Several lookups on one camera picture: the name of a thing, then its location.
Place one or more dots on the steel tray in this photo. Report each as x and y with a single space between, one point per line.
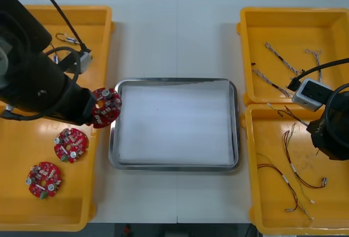
174 167

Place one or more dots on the round red circuit board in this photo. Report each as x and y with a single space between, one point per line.
107 108
43 180
71 145

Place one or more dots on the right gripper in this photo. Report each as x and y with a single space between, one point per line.
327 136

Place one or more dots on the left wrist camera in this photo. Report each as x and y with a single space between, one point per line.
85 60

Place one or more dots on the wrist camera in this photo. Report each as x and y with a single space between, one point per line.
310 93
85 60

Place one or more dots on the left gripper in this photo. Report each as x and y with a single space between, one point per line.
83 106

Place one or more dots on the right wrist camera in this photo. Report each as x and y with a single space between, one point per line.
310 93

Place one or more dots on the yellow-orange plastic bin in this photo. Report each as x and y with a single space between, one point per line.
90 26
21 215
286 24
272 220

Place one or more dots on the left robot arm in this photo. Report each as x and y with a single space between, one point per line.
27 78

